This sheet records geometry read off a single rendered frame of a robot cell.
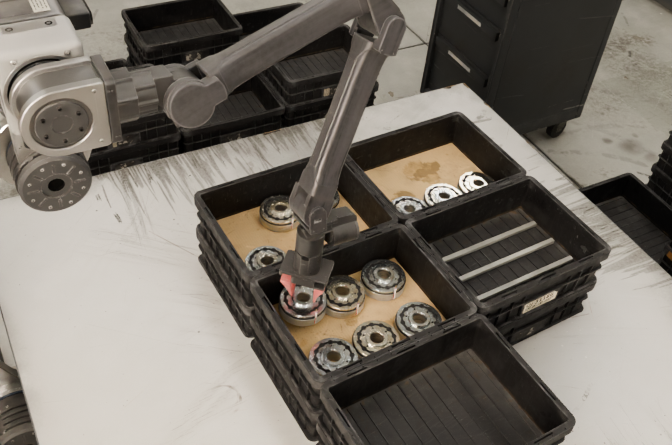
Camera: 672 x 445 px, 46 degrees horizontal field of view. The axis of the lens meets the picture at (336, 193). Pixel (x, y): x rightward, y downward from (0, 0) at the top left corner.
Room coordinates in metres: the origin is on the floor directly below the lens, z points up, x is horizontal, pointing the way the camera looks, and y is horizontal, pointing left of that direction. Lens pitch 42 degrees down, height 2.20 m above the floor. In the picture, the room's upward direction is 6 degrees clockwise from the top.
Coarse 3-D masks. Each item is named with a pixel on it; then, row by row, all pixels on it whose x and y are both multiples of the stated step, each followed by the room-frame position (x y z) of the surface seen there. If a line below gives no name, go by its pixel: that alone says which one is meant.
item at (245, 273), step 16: (304, 160) 1.52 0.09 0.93; (256, 176) 1.44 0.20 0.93; (208, 192) 1.36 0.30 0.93; (368, 192) 1.43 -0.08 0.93; (208, 208) 1.31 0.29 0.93; (384, 208) 1.37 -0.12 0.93; (208, 224) 1.27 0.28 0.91; (384, 224) 1.32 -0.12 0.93; (224, 240) 1.21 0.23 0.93; (240, 272) 1.13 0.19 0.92; (256, 272) 1.13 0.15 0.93
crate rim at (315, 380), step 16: (400, 224) 1.32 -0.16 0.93; (352, 240) 1.25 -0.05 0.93; (368, 240) 1.27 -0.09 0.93; (416, 240) 1.28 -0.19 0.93; (432, 256) 1.23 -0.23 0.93; (272, 272) 1.13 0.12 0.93; (256, 288) 1.08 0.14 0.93; (272, 320) 1.01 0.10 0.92; (448, 320) 1.05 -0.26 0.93; (288, 336) 0.97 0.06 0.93; (416, 336) 1.00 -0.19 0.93; (384, 352) 0.95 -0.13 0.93; (304, 368) 0.90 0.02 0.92; (352, 368) 0.91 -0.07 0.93; (320, 384) 0.87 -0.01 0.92
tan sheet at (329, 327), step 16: (416, 288) 1.22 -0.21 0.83; (368, 304) 1.16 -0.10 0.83; (384, 304) 1.16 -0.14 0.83; (400, 304) 1.17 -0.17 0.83; (432, 304) 1.18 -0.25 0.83; (336, 320) 1.10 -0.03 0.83; (352, 320) 1.11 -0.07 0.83; (368, 320) 1.11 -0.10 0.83; (384, 320) 1.12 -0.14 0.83; (304, 336) 1.05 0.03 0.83; (320, 336) 1.05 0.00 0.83; (336, 336) 1.06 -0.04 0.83; (304, 352) 1.01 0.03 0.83
